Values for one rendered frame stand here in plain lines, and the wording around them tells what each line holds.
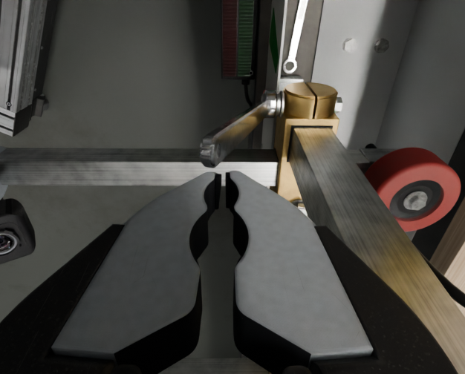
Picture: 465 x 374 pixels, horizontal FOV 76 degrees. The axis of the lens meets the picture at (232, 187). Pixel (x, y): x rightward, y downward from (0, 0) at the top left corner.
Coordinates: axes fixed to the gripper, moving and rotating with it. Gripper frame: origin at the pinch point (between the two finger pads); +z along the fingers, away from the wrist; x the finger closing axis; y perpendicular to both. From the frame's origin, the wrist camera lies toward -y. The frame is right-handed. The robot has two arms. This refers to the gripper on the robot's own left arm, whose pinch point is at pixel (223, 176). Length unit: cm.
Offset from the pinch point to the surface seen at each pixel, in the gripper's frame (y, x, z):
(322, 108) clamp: 1.8, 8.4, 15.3
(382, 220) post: 3.9, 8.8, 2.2
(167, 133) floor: 40, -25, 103
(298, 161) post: 5.2, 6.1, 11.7
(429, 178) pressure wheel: 6.7, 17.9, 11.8
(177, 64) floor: 14, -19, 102
